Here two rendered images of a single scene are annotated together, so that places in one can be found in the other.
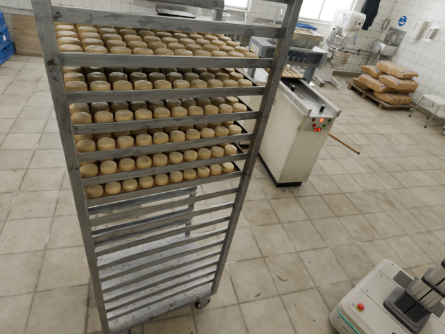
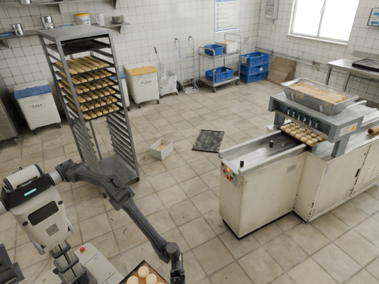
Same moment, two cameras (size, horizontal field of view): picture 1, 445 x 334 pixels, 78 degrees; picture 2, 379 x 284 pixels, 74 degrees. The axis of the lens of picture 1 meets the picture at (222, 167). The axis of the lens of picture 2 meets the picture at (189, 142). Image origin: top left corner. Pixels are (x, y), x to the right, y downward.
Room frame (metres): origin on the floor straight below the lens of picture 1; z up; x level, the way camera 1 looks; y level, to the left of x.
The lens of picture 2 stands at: (1.78, -2.35, 2.14)
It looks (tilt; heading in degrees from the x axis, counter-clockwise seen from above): 32 degrees down; 86
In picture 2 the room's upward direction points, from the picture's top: 3 degrees counter-clockwise
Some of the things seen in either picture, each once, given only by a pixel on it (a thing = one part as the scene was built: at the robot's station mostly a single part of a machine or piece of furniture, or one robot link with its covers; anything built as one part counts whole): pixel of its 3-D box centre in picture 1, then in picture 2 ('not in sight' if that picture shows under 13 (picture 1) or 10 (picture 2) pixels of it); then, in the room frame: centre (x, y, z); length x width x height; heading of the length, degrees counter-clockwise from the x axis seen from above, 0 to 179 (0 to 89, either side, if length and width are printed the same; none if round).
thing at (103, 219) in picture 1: (171, 201); (77, 119); (0.75, 0.17, 0.96); 0.64 x 0.03 x 0.03; 124
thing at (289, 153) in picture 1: (288, 133); (259, 186); (2.54, -0.59, 0.45); 0.70 x 0.34 x 0.90; 22
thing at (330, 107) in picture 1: (287, 71); (327, 137); (3.17, -0.49, 0.87); 2.01 x 0.03 x 0.07; 22
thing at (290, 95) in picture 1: (264, 69); (302, 124); (3.06, -0.23, 0.87); 2.01 x 0.03 x 0.07; 22
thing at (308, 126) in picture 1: (318, 123); (229, 172); (2.21, -0.73, 0.77); 0.24 x 0.04 x 0.14; 112
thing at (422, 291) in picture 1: (417, 299); (74, 276); (0.96, -1.25, 0.38); 0.13 x 0.13 x 0.40; 44
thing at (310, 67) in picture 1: (284, 61); (308, 121); (3.01, -0.40, 1.01); 0.72 x 0.33 x 0.34; 112
